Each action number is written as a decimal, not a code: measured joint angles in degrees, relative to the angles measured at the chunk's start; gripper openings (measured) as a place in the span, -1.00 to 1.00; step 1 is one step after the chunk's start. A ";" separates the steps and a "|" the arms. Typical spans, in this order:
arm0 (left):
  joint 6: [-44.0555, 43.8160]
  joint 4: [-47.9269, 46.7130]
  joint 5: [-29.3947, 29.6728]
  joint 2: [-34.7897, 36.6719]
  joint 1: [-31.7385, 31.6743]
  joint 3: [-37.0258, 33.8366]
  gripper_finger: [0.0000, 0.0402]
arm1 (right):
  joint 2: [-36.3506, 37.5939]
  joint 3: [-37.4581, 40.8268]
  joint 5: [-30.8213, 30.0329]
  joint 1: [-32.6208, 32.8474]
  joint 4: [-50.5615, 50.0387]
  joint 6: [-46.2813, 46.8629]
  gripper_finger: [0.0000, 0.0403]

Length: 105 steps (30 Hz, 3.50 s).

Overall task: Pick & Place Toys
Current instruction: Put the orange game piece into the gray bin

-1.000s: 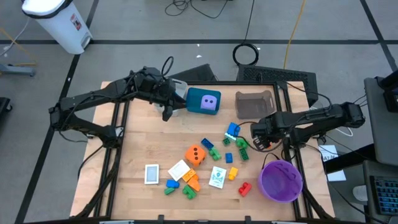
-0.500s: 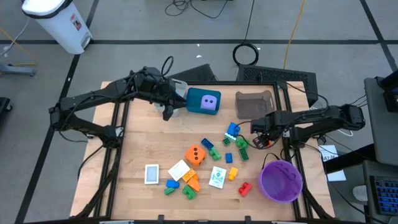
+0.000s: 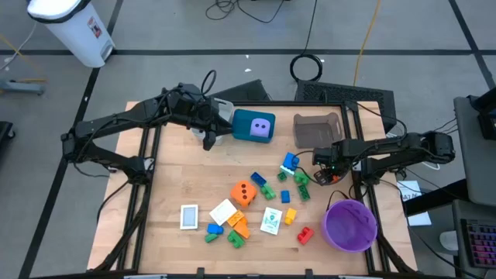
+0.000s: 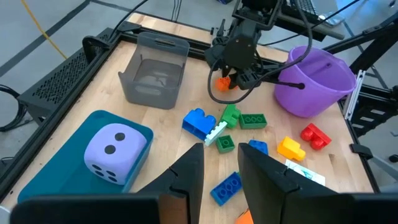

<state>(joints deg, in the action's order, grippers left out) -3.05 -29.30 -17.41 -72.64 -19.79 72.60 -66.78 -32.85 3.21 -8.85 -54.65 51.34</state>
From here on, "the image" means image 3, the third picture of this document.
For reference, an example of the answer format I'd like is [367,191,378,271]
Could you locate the black coiled cable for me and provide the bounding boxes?
[289,0,324,83]

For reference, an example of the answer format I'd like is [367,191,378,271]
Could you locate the red toy block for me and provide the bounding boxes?
[296,226,315,246]

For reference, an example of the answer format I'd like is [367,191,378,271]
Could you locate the backlit keyboard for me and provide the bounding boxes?
[460,219,496,270]

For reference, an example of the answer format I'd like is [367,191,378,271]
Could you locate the thin black cable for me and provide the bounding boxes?
[326,189,352,212]

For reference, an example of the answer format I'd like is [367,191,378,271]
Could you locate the purple plastic bucket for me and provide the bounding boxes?
[321,199,379,254]

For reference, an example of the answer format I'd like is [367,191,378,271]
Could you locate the plain orange toy block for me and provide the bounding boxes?
[233,216,251,239]

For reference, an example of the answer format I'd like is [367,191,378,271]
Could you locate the white-framed grey tile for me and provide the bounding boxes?
[180,204,199,231]

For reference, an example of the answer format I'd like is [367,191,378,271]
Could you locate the orange foam dice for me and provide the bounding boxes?
[230,180,258,208]

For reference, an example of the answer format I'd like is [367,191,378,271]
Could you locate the black flat panel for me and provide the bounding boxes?
[211,79,272,102]

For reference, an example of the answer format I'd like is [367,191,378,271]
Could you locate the grey side table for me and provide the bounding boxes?
[453,95,496,206]

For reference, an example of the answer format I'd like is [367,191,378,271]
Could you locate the teal playing card deck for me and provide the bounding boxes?
[260,206,284,236]

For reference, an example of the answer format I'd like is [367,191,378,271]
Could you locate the yellow-orange studded brick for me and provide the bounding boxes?
[226,209,246,228]

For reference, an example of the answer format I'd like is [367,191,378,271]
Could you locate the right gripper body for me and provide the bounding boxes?
[312,145,350,175]

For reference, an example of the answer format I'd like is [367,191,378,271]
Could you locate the dark blue studded brick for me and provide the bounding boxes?
[250,171,267,188]

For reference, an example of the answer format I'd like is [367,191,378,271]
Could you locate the white printed paper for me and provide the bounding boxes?
[397,180,423,202]

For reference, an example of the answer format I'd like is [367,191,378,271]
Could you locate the grey computer mouse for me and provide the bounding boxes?
[439,230,459,252]

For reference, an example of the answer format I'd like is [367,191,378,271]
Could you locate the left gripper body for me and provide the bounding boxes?
[195,97,229,133]

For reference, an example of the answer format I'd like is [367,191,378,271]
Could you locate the black wheeled base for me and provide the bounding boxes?
[0,120,16,150]

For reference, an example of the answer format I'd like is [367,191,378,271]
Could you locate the large blue toy block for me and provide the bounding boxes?
[282,152,301,171]

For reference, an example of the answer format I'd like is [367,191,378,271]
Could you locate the grey computer desk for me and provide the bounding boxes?
[451,199,496,279]

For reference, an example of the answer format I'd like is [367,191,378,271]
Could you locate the dark green studded brick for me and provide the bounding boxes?
[297,183,312,202]

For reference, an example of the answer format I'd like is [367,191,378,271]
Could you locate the black perforated panel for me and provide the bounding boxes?
[294,80,398,133]

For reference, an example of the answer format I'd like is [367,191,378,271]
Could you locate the purple foam dice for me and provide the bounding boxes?
[250,118,271,137]

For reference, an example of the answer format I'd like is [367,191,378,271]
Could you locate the translucent brown plastic bin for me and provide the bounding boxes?
[293,112,344,150]

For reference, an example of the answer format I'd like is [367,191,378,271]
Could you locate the teal plastic bin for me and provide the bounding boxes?
[230,108,277,143]

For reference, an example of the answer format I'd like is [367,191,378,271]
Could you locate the grey stand base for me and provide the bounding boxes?
[0,77,47,96]

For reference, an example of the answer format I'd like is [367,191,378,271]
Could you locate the large green toy block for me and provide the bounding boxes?
[226,230,246,250]

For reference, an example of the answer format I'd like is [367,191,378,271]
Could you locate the white blank paper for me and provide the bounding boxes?
[406,212,432,227]

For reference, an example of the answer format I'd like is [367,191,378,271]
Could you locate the yellow cable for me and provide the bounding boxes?
[353,0,383,87]

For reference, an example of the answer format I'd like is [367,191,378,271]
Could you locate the white eraser block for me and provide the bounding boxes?
[208,198,238,226]

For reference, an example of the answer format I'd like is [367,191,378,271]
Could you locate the black desk device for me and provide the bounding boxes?
[467,87,496,141]

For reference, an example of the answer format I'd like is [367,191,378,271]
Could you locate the white trash can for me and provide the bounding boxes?
[26,0,116,69]

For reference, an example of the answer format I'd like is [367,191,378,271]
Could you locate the black aluminium table frame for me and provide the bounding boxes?
[92,87,412,279]

